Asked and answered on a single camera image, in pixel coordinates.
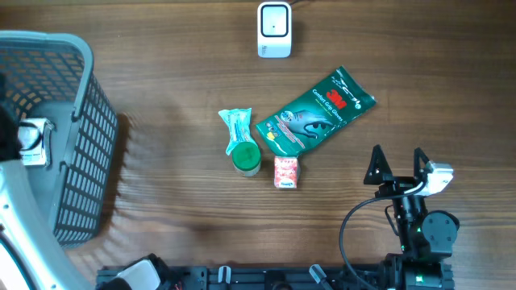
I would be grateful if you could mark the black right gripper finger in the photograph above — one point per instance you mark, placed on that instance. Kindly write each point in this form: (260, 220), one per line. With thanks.
(379, 171)
(420, 164)

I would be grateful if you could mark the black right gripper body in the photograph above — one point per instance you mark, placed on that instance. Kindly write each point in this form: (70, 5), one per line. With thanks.
(397, 184)

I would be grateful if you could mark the green 3M gloves packet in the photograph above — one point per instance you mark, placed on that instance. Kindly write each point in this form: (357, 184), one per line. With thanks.
(326, 108)

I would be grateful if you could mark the red orange small carton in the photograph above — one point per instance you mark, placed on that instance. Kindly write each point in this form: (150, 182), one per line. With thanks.
(286, 172)

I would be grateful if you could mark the green lid jar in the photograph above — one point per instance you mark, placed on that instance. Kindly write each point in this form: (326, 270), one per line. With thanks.
(246, 158)

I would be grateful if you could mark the light blue packet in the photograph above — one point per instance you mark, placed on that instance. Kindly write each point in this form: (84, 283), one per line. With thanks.
(238, 122)

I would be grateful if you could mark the white small box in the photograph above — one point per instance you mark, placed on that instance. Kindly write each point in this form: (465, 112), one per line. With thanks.
(35, 137)

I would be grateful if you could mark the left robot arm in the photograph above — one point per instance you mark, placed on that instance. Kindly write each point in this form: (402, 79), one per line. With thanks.
(31, 257)

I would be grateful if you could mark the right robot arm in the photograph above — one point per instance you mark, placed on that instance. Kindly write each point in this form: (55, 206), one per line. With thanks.
(426, 237)

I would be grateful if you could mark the white barcode scanner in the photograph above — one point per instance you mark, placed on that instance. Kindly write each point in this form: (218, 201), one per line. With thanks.
(274, 29)

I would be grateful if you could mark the grey plastic mesh basket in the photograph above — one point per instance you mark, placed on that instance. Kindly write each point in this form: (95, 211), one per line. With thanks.
(51, 76)

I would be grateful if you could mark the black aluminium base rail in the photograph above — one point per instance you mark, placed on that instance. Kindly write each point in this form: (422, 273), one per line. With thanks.
(269, 278)

